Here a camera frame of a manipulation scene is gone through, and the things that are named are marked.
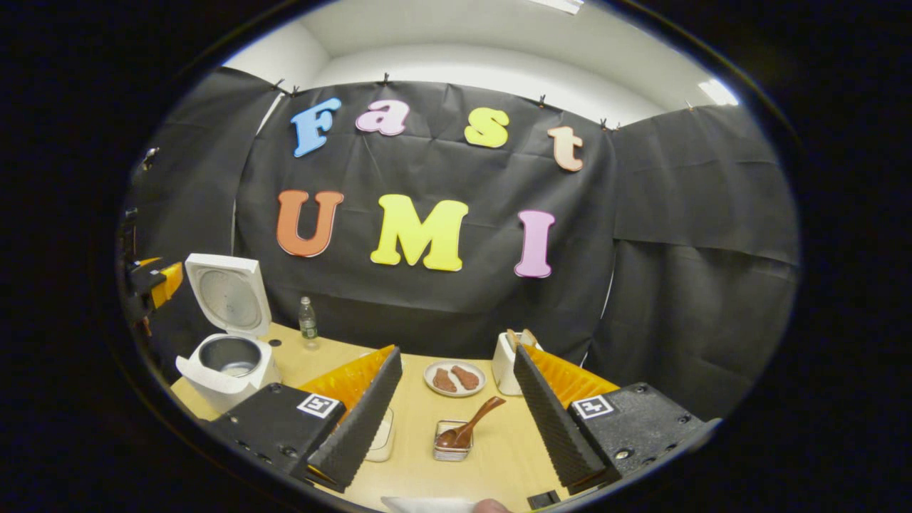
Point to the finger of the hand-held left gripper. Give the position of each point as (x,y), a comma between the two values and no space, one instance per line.
(146,262)
(169,285)

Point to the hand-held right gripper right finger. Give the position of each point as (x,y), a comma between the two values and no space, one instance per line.
(552,420)

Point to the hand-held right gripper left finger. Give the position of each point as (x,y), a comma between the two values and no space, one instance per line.
(367,420)

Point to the white rice cooker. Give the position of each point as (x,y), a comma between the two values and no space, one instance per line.
(228,296)

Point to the brown wooden spoon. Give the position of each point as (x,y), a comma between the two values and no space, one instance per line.
(474,420)

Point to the white toaster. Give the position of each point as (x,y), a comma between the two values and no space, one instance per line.
(504,374)

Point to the brown meat piece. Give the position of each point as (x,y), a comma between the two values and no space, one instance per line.
(444,380)
(466,377)

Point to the toast slice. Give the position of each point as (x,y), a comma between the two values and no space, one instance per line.
(511,338)
(529,336)

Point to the white round plate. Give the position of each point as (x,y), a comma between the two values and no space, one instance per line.
(456,390)

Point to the white cloth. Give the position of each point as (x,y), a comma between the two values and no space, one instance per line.
(427,504)

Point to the clear plastic water bottle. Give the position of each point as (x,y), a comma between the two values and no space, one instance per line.
(308,324)

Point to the black backdrop cloth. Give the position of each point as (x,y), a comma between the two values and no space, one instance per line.
(427,306)

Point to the ceiling light panel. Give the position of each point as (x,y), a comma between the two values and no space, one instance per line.
(718,91)
(559,4)

